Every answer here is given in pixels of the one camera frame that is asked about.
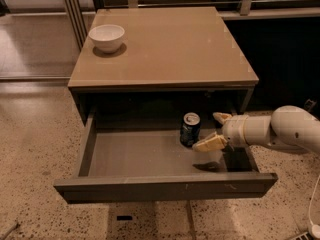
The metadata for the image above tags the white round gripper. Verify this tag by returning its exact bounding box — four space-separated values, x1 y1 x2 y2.
192 112 248 152

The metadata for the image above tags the dark pepsi can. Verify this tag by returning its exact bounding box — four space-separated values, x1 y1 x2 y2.
180 112 201 147

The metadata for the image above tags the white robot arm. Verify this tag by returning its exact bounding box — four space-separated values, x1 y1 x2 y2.
192 106 320 154

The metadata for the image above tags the brown cabinet with glass top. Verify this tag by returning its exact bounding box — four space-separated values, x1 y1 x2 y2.
68 7 258 121

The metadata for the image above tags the open grey top drawer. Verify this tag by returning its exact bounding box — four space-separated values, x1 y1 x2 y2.
54 111 278 203

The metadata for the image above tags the white ceramic bowl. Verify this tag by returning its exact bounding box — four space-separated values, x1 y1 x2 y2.
89 24 125 53

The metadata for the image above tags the metal rod on floor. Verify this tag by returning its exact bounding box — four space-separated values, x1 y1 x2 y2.
0 222 20 240

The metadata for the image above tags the white cable with plug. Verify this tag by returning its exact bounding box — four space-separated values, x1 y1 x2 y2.
307 173 320 240

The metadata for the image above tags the grey metal post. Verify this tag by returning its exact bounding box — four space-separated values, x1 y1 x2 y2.
63 0 87 50

